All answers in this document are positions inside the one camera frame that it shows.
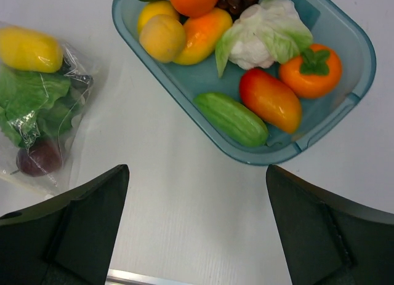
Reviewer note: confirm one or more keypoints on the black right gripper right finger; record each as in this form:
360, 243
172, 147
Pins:
326, 238

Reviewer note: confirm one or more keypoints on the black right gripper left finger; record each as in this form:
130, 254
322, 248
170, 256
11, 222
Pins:
68, 239

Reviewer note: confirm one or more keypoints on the dark red plum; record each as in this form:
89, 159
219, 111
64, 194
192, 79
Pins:
42, 158

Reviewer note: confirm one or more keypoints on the green white lettuce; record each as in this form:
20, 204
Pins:
36, 105

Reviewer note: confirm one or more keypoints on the clear dotted zip bag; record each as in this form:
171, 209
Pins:
55, 182

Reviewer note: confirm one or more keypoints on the yellow bell pepper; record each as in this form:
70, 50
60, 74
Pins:
29, 50

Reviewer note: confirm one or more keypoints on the teal plastic basket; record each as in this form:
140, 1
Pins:
329, 25

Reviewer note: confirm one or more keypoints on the orange red bell pepper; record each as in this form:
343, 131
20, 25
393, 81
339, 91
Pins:
271, 100

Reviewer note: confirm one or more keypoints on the pale green vegetable piece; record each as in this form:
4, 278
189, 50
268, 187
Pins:
233, 118

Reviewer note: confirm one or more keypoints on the orange persimmon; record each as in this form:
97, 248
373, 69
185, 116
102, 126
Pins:
312, 74

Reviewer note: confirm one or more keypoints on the white cauliflower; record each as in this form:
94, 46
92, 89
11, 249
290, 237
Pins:
268, 32

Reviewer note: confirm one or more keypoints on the yellow peach fruit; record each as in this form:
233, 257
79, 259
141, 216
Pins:
163, 38

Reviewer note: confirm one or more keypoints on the yellow orange mango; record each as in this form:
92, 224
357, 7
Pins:
203, 33

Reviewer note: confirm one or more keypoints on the yellow lemon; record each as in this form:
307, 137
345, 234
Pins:
155, 8

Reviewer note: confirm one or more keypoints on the orange fruit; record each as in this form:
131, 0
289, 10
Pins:
193, 8

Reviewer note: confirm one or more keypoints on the aluminium mounting rail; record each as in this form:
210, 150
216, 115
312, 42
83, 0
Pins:
125, 277

